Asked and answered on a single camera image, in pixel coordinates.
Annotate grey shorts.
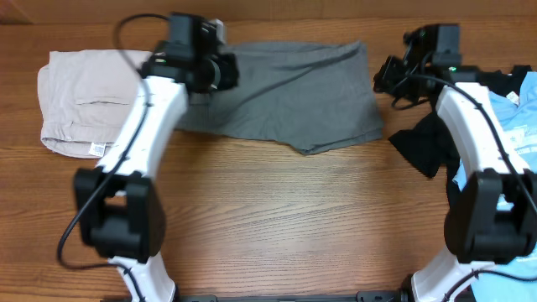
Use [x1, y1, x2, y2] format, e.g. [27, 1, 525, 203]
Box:
[175, 41, 383, 155]

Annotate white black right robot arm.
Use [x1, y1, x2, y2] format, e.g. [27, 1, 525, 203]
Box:
[373, 56, 536, 301]

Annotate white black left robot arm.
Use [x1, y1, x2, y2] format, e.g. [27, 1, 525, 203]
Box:
[73, 54, 239, 301]

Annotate black t-shirt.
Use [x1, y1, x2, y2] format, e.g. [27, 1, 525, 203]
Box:
[389, 65, 536, 205]

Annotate light blue t-shirt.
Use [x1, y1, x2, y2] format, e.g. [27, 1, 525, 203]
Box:
[472, 71, 536, 302]

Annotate folded beige shorts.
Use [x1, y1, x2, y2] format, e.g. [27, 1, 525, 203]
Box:
[38, 49, 140, 159]

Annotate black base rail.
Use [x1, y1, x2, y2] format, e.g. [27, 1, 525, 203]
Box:
[100, 290, 420, 302]

